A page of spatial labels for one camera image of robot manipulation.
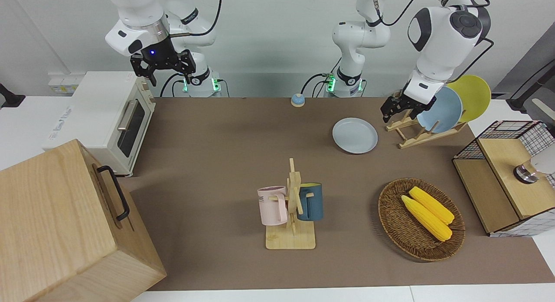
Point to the black clamp stand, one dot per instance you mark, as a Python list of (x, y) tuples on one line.
[(8, 97)]

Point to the yellow plate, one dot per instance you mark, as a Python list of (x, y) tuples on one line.
[(475, 94)]

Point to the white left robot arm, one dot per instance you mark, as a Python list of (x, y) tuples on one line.
[(438, 37)]

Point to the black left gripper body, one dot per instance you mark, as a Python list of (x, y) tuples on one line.
[(409, 103)]

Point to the wooden mug rack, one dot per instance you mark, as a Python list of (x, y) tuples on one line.
[(291, 239)]

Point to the yellow corn cob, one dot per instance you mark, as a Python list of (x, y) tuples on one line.
[(433, 205), (427, 219)]

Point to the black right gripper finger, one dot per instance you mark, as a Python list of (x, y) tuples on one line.
[(152, 80), (189, 76)]

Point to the gray plate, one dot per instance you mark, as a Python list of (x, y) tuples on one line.
[(354, 135)]

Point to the wooden cabinet box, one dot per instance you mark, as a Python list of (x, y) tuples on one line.
[(56, 228)]

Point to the small blue bell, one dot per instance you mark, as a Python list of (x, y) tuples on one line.
[(297, 101)]

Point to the brown table mat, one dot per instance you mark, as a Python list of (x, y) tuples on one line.
[(217, 163)]

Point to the brown wicker basket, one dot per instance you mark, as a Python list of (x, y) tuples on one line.
[(403, 232)]

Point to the light blue plate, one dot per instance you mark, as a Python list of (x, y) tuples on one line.
[(442, 111)]

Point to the white toaster oven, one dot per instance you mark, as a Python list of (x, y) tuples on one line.
[(95, 111)]

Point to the wooden plate rack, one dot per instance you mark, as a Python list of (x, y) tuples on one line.
[(422, 136)]

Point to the pink mug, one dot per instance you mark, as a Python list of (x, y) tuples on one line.
[(272, 206)]

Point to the dark blue mug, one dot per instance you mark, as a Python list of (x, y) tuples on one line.
[(313, 204)]

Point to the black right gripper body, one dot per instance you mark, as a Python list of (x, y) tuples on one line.
[(162, 61)]

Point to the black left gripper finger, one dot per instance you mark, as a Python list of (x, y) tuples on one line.
[(385, 116), (396, 114)]

